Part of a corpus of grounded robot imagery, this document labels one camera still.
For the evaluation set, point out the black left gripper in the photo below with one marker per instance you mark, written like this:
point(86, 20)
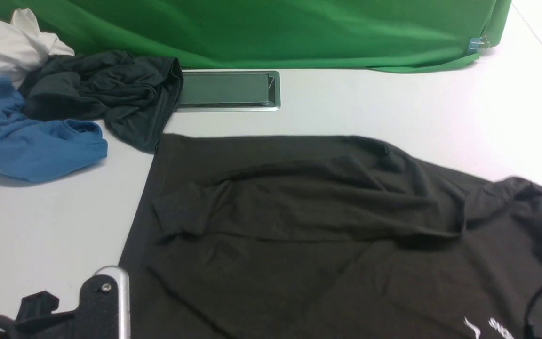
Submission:
point(38, 318)

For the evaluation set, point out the gray long-sleeved shirt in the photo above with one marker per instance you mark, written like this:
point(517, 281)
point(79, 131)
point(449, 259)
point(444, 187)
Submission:
point(329, 238)

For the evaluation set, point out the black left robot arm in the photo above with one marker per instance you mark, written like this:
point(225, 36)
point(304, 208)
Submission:
point(37, 319)

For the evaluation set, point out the blue crumpled shirt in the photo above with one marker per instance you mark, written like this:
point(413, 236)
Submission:
point(41, 151)

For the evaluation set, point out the dark teal crumpled shirt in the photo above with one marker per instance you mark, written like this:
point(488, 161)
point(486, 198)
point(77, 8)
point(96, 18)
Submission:
point(135, 96)

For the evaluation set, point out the white crumpled cloth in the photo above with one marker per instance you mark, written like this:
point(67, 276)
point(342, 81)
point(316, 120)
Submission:
point(25, 48)

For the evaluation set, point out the green backdrop cloth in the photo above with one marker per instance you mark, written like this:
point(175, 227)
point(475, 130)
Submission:
point(396, 36)

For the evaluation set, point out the blue binder clip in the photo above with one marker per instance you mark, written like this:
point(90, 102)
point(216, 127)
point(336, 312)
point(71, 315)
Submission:
point(477, 44)

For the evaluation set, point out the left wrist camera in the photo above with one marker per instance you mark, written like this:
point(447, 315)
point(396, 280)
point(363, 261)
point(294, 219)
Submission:
point(103, 311)

